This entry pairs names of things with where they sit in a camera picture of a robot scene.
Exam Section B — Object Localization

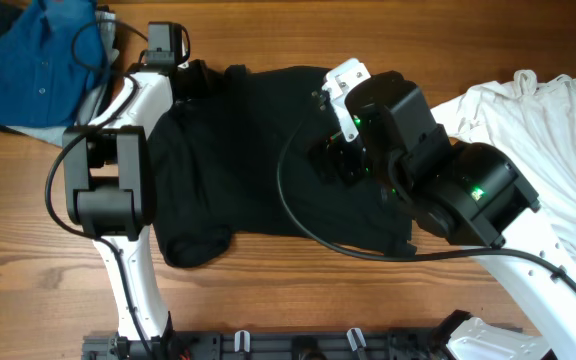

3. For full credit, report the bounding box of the black t-shirt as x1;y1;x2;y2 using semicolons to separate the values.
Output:
148;65;416;268

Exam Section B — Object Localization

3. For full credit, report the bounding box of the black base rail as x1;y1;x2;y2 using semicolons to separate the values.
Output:
81;327;449;360

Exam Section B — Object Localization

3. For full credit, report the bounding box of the blue button shirt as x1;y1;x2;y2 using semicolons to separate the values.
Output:
0;0;108;128

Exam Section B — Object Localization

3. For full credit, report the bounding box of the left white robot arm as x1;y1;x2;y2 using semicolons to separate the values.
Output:
52;22;191;357

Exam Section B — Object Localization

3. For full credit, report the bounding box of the white t-shirt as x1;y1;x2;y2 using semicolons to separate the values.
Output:
431;70;576;263

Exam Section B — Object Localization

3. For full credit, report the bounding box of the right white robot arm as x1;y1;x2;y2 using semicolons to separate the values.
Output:
322;61;576;359

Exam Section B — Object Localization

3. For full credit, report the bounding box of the light grey folded garment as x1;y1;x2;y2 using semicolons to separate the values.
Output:
6;23;119;147

